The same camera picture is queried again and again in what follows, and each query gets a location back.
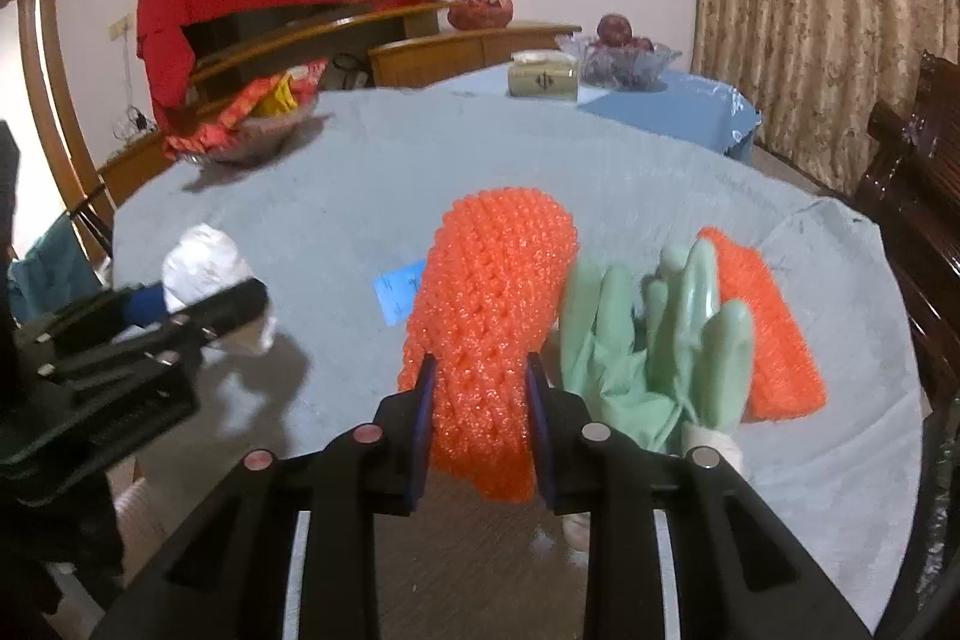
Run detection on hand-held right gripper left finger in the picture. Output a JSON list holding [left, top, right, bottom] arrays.
[[90, 353, 439, 640]]

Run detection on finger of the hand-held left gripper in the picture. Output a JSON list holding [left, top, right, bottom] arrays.
[[146, 278, 271, 348], [41, 282, 167, 341]]

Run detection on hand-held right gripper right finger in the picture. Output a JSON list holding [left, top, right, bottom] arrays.
[[525, 350, 875, 640]]

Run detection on white plastic bag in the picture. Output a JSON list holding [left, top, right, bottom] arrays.
[[161, 224, 278, 354]]

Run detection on orange foam fruit net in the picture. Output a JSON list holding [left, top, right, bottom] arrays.
[[397, 186, 583, 504], [697, 226, 829, 423]]

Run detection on teal cloth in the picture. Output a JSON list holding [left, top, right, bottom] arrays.
[[9, 211, 113, 322]]

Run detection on green rubber glove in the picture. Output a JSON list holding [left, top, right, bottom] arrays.
[[559, 239, 755, 483]]

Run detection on blue paper slip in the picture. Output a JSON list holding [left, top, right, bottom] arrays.
[[373, 261, 428, 326]]

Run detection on bowl of red snack packets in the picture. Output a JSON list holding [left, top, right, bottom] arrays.
[[161, 59, 332, 166]]

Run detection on black television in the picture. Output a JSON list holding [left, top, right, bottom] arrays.
[[184, 2, 362, 65]]

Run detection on wooden television cabinet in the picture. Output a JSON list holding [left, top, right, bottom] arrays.
[[97, 0, 583, 208]]

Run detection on light blue tablecloth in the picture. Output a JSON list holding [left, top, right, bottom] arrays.
[[420, 62, 763, 166]]

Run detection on beige tissue box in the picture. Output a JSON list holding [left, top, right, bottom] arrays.
[[508, 50, 581, 101]]

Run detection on glass fruit bowl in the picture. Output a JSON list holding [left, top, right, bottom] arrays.
[[556, 31, 683, 91]]

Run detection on red woven basket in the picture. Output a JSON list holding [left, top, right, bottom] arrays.
[[448, 0, 515, 31]]

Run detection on dark wooden armchair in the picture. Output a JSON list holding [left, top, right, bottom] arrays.
[[855, 51, 960, 417]]

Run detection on beige floral curtain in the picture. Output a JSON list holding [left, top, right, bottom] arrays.
[[688, 0, 960, 196]]

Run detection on black cable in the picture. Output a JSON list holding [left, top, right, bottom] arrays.
[[334, 53, 371, 91]]

